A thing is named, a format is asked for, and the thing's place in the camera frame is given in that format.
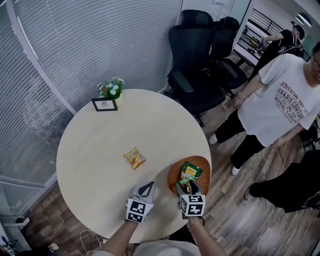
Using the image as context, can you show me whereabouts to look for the round ceiling lamp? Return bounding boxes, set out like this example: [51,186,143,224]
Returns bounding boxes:
[294,12,312,28]

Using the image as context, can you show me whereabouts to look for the brown wooden bowl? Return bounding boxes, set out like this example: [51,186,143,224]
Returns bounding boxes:
[166,155,212,198]

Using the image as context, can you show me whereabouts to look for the person's dark trousers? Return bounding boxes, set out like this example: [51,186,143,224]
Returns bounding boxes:
[169,224,199,246]

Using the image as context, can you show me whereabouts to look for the orange snack packet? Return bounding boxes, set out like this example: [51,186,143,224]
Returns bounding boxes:
[122,146,147,171]

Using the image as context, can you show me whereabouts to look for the potted plant with white flowers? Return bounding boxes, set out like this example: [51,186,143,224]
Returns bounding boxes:
[97,77,125,108]

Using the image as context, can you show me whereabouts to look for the black metal shelf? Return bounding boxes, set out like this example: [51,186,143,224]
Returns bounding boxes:
[236,8,284,61]

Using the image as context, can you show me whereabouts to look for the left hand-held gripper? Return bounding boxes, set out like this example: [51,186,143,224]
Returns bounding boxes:
[124,181,157,224]

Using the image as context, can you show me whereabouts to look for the person's left forearm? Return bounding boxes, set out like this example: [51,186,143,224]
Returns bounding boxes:
[96,219,140,256]

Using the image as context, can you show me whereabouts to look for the green snack packet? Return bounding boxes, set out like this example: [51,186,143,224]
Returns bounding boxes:
[177,161,204,187]

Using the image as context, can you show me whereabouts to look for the black office chair with headrest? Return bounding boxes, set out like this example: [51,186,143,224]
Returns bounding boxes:
[166,9,227,128]

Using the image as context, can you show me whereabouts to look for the black picture frame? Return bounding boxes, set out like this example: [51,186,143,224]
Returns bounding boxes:
[91,97,119,112]

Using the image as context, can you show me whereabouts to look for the person's right forearm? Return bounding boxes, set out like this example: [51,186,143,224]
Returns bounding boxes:
[187,216,227,256]

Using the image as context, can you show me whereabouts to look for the person's grey shirt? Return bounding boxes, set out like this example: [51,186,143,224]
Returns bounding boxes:
[91,239,201,256]

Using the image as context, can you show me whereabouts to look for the white side desk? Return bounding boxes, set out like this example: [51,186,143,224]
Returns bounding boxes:
[0,215,32,251]

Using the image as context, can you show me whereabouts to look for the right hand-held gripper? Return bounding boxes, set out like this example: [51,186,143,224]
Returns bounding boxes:
[175,178,207,220]

